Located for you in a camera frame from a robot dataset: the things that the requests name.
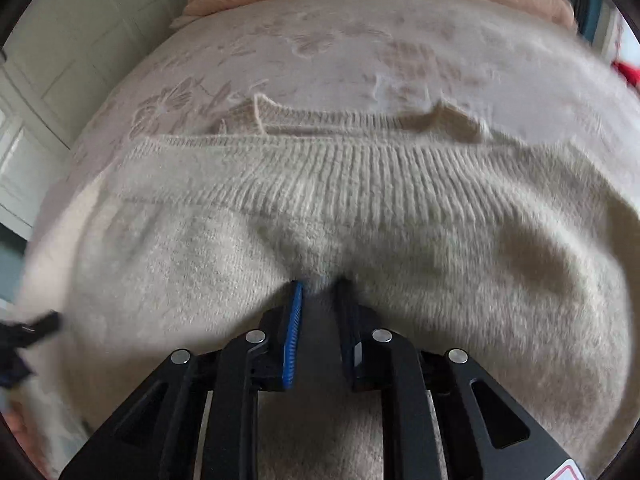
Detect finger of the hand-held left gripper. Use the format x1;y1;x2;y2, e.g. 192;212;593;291
20;310;63;347

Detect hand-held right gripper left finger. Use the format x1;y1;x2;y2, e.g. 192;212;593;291
60;280;306;480

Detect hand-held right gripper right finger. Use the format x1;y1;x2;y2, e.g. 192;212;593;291
332;277;591;480

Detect cream sweater with black hearts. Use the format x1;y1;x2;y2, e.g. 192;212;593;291
25;95;633;480

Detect pink floral blanket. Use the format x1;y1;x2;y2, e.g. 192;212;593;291
37;0;640;241

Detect white wardrobe doors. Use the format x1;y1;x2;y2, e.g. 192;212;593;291
0;0;201;241

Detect small red cloth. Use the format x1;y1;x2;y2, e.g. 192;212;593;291
612;57;640;88

